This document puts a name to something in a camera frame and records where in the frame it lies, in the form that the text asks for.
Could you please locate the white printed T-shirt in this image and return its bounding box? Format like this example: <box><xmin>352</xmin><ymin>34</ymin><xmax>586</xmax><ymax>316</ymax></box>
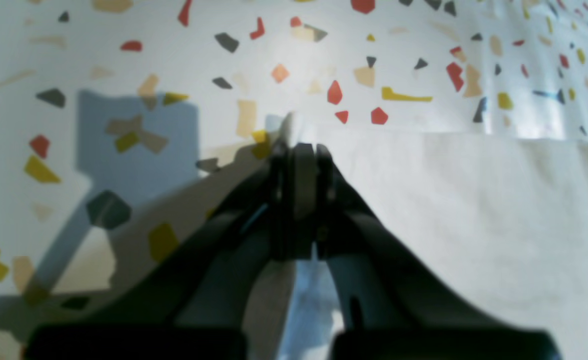
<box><xmin>266</xmin><ymin>115</ymin><xmax>588</xmax><ymax>360</ymax></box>

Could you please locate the terrazzo pattern tablecloth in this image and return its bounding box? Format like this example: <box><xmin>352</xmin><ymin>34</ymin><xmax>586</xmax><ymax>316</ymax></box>
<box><xmin>0</xmin><ymin>0</ymin><xmax>588</xmax><ymax>360</ymax></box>

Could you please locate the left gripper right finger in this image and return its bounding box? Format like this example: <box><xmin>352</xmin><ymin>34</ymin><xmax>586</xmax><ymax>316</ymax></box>
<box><xmin>294</xmin><ymin>143</ymin><xmax>560</xmax><ymax>360</ymax></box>

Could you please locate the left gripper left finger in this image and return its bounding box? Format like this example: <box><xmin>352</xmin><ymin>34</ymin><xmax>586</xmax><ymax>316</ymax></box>
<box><xmin>25</xmin><ymin>142</ymin><xmax>290</xmax><ymax>360</ymax></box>

